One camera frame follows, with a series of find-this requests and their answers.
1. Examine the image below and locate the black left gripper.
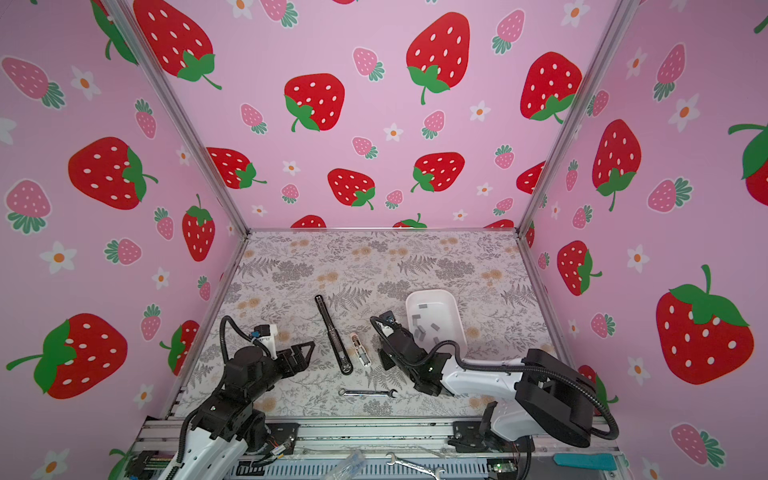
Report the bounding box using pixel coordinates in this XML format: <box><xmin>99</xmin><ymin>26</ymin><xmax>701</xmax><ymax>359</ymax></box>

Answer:
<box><xmin>249</xmin><ymin>339</ymin><xmax>315</xmax><ymax>405</ymax></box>

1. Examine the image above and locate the pink mini stapler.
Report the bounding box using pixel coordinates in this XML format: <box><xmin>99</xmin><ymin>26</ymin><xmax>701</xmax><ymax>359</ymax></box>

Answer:
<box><xmin>350</xmin><ymin>333</ymin><xmax>371</xmax><ymax>368</ymax></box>

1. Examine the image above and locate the black stapler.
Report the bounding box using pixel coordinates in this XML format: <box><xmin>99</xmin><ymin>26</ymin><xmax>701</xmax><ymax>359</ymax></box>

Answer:
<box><xmin>314</xmin><ymin>295</ymin><xmax>354</xmax><ymax>375</ymax></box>

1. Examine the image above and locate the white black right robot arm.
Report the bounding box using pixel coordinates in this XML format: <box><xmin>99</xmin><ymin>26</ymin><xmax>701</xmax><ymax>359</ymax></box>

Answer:
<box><xmin>370</xmin><ymin>312</ymin><xmax>620</xmax><ymax>448</ymax></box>

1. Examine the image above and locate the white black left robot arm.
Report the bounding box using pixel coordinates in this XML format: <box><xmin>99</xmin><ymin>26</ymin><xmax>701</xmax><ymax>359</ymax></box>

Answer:
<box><xmin>160</xmin><ymin>315</ymin><xmax>315</xmax><ymax>479</ymax></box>

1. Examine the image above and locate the white plastic tray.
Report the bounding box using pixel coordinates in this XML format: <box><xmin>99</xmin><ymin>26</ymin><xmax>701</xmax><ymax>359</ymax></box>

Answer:
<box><xmin>405</xmin><ymin>289</ymin><xmax>467</xmax><ymax>354</ymax></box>

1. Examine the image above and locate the silver combination wrench on table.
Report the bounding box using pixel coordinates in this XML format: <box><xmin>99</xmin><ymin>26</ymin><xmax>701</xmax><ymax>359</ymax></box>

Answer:
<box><xmin>338</xmin><ymin>388</ymin><xmax>398</xmax><ymax>398</ymax></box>

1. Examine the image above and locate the clear plastic bag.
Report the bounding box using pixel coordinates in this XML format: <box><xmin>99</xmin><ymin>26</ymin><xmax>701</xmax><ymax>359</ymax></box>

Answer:
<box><xmin>322</xmin><ymin>450</ymin><xmax>367</xmax><ymax>480</ymax></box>

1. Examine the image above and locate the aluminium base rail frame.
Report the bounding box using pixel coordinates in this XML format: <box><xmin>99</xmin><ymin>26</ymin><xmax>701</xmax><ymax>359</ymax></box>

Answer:
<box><xmin>128</xmin><ymin>416</ymin><xmax>631</xmax><ymax>480</ymax></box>

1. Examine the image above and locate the silver wrench on rail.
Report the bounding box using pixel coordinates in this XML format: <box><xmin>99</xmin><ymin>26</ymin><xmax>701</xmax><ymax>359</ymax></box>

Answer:
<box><xmin>387</xmin><ymin>452</ymin><xmax>445</xmax><ymax>480</ymax></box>

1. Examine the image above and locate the teal tool handle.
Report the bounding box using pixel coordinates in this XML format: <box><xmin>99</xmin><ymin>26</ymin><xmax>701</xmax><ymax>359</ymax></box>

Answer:
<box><xmin>553</xmin><ymin>453</ymin><xmax>617</xmax><ymax>472</ymax></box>

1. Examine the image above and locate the aluminium left rear corner post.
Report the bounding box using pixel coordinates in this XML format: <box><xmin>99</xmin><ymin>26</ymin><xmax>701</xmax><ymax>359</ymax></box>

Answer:
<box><xmin>104</xmin><ymin>0</ymin><xmax>250</xmax><ymax>238</ymax></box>

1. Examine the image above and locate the aluminium corner post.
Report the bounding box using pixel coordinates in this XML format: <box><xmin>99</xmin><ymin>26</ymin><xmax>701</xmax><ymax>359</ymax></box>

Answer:
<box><xmin>104</xmin><ymin>0</ymin><xmax>250</xmax><ymax>238</ymax></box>
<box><xmin>517</xmin><ymin>0</ymin><xmax>640</xmax><ymax>238</ymax></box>

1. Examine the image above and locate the aluminium right rear corner post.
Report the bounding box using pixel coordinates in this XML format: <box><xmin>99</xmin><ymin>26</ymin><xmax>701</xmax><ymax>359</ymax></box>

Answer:
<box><xmin>517</xmin><ymin>0</ymin><xmax>640</xmax><ymax>238</ymax></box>

